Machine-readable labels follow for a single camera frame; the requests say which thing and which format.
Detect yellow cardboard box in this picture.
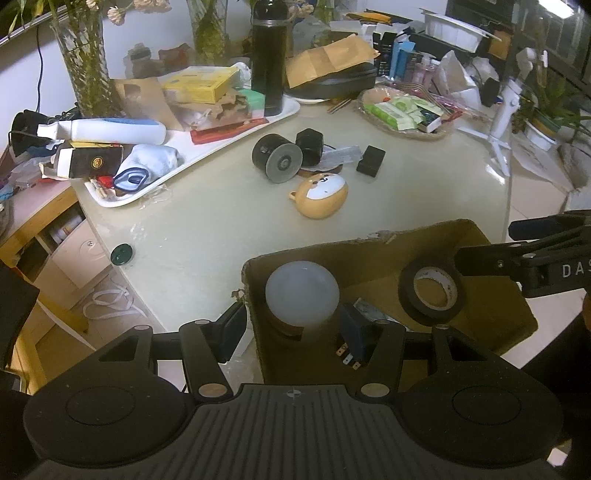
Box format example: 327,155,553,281
158,66,242,104

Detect white blue tube bottle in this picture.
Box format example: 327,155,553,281
37,118,167,145

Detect grey marbled stick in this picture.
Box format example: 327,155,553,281
353,298,410,334

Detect black thermos bottle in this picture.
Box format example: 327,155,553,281
252,1,288,116

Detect black round plug adapter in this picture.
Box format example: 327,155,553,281
339,303,372,365

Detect red flat packet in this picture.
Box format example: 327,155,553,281
190,118,269,145

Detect dark green round cap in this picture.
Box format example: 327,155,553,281
110,243,133,267

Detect white plastic tray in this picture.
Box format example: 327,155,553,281
83,95,301,208

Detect black oval case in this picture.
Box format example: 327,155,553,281
284,62,378,100

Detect round wooden coaster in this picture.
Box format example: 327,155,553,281
297,163,344,178

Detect black hexagonal box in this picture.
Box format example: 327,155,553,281
295,128,324,167

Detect black tape roll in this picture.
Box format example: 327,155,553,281
398,257,465,327

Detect black rectangular box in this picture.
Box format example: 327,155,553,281
356,145,386,178

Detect black cylinder with grey cap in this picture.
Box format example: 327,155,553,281
252,133,304,184

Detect glass vase with stems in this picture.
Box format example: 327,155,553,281
51,1,121,118

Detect clear plastic wrapper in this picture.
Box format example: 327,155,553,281
318,146,363,171

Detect black yellow small box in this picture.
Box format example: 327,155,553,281
54,141,124,179

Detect light blue rolled socks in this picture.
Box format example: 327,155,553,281
113,144,179,193

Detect brown cardboard box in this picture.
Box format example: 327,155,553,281
242,219,538,389

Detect woven basket tray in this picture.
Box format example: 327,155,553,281
356,85,456,141

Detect brown paper envelope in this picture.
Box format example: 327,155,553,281
286,34,378,88

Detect orange shiba dog case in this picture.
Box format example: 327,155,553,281
288,173,349,220

